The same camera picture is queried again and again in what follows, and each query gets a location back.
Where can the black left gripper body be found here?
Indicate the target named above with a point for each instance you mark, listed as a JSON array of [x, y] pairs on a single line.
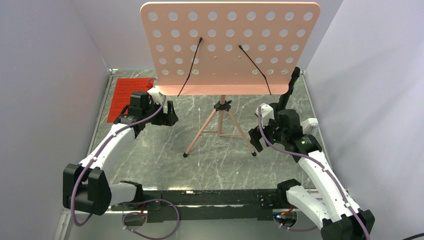
[[159, 119]]

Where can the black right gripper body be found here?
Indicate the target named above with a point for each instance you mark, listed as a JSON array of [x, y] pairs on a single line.
[[273, 133]]

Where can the red sheet music page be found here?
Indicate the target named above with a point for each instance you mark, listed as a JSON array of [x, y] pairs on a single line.
[[122, 92]]

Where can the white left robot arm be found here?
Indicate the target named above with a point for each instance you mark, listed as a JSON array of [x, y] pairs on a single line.
[[86, 186]]

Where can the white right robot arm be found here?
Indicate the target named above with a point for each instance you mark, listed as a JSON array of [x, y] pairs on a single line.
[[337, 215]]

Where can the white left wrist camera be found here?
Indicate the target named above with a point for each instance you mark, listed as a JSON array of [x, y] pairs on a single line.
[[157, 97]]

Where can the black recorder on round base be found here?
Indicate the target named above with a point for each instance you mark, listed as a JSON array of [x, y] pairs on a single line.
[[284, 98]]

